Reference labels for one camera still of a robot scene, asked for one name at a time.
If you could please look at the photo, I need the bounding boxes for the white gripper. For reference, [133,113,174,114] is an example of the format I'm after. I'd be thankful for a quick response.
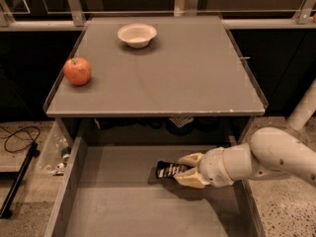
[174,147,234,189]

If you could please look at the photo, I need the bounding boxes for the black rxbar chocolate wrapper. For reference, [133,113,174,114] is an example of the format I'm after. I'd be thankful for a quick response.
[156,161,190,179]

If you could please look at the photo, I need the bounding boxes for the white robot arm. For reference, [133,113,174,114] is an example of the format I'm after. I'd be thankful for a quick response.
[174,127,316,189]

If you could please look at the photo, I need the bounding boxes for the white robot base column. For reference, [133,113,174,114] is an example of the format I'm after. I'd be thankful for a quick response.
[287,78,316,130]

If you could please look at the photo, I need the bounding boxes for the open grey top drawer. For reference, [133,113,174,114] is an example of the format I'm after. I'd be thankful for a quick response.
[44,137,266,237]

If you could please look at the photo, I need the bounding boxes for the grey cabinet counter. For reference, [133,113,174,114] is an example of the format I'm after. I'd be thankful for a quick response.
[44,16,268,118]

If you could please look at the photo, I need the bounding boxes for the white paper bowl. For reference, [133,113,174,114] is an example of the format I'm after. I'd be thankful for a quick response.
[118,24,157,48]

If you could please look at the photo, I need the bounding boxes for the red apple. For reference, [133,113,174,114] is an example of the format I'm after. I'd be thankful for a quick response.
[63,57,92,86]

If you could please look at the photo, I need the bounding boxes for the black metal floor bar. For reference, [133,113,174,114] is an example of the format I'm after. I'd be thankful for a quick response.
[0,142,40,219]

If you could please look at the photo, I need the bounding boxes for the black cable on floor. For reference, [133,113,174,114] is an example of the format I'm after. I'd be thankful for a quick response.
[0,124,41,154]

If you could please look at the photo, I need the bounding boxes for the metal railing frame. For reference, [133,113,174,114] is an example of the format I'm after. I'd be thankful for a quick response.
[0,0,316,31]

